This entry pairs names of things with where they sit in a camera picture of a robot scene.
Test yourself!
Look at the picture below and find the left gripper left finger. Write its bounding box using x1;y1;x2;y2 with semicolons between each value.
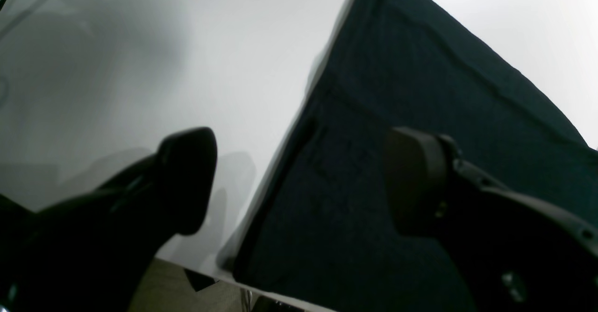
0;127;217;312

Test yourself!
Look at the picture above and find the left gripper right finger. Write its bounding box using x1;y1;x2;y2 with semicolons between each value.
385;127;598;312

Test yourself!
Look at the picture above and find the black T-shirt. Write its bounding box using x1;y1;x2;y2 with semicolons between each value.
230;0;597;312

